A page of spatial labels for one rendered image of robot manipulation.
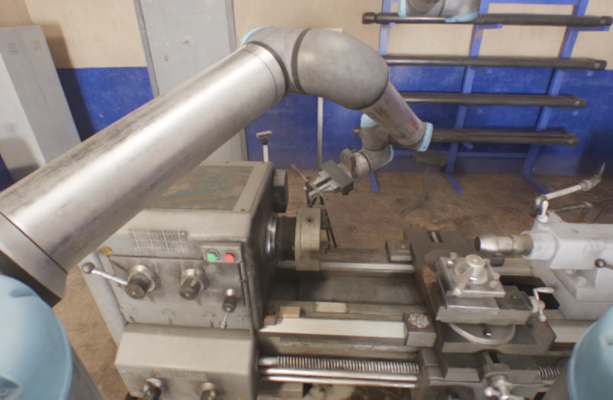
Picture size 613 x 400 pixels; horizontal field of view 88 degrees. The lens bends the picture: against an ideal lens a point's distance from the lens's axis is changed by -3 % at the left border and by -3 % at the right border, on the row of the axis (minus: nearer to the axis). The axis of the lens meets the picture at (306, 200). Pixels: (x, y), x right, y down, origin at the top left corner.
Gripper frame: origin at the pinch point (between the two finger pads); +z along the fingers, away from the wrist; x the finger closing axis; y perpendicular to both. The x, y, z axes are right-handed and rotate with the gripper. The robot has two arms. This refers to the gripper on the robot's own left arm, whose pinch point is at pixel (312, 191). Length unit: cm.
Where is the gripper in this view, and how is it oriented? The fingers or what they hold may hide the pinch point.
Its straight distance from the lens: 112.7
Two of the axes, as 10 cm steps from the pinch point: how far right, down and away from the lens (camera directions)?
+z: -8.3, 4.7, -3.1
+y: 0.7, 6.3, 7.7
